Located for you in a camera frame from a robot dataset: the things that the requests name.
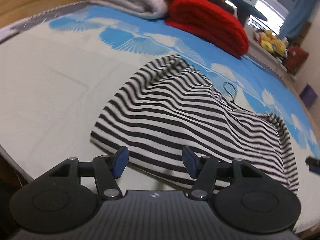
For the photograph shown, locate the black white striped hoodie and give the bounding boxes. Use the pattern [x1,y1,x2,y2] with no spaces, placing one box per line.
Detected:
[91,55,299,193]

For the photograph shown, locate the red bag on windowsill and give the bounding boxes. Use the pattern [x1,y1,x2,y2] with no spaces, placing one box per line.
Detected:
[283,45,309,75]

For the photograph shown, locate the blue white patterned bedspread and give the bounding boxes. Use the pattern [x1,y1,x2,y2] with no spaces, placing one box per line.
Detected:
[1,4,319,232]

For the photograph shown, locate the yellow plush toy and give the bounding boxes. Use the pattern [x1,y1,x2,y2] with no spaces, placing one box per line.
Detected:
[258,30,287,57]

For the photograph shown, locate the blue curtain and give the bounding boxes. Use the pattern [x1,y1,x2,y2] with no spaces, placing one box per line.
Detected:
[279,0,318,40]

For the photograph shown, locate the red folded blanket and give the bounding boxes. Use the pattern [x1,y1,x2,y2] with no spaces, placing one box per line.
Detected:
[165,0,249,58]

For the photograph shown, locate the teal plush shark toy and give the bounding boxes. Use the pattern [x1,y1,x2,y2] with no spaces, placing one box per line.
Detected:
[230,0,267,26]

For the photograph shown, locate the purple box by wall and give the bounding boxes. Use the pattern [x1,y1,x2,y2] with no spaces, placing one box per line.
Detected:
[299,83,318,109]

